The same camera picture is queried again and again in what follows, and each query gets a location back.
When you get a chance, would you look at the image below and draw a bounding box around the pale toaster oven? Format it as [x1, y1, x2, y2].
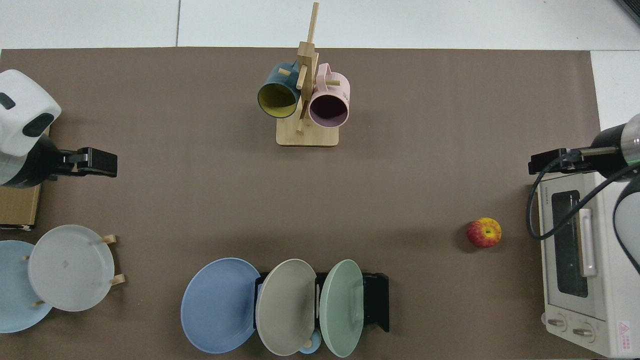
[536, 170, 640, 359]

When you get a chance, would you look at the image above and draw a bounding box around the small blue round thing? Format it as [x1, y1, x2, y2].
[299, 330, 322, 355]

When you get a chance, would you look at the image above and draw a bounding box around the beige plate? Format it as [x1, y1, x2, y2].
[255, 258, 318, 357]

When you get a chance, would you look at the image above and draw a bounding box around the red yellow apple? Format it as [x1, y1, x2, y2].
[467, 217, 503, 249]

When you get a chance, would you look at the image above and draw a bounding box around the light grey plate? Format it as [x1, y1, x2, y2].
[27, 224, 116, 312]

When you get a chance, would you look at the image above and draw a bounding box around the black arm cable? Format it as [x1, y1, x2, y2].
[526, 149, 640, 242]

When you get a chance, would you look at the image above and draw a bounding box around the pale green plate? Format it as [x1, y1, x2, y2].
[319, 259, 365, 358]

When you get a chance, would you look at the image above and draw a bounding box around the wire basket with wooden floor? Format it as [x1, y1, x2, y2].
[0, 127, 51, 232]

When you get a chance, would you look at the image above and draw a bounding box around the wooden cup stand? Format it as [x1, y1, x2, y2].
[276, 2, 341, 148]

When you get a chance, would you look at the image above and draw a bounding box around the light blue plate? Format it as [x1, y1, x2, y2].
[0, 240, 53, 334]

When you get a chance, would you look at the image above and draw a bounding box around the brown table cloth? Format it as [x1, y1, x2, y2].
[0, 47, 602, 360]

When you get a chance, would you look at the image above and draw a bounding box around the wooden plate rack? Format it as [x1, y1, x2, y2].
[22, 234, 126, 307]

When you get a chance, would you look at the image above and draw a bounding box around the dark blue cup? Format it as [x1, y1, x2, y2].
[257, 61, 301, 119]

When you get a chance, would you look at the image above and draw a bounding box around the pink cup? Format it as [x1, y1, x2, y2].
[308, 63, 351, 128]

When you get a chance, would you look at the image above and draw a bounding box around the black dish rack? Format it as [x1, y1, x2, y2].
[254, 271, 390, 334]

